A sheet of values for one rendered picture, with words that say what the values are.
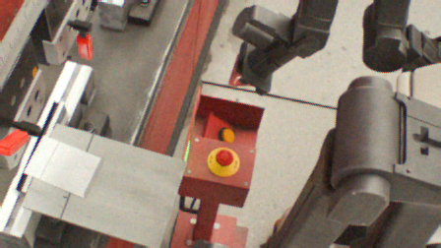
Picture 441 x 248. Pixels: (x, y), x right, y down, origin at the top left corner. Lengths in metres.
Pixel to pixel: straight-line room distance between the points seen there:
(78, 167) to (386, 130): 0.75
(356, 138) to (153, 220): 0.66
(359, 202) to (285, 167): 1.80
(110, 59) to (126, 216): 0.44
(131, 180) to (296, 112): 1.37
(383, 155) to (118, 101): 0.93
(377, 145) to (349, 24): 2.27
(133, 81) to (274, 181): 1.01
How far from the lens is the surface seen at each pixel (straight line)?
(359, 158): 0.47
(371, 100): 0.50
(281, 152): 2.30
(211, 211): 1.72
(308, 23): 1.01
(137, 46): 1.42
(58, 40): 0.98
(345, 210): 0.50
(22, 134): 0.85
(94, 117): 1.29
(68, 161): 1.14
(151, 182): 1.11
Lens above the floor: 2.02
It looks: 61 degrees down
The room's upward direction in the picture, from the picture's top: 10 degrees clockwise
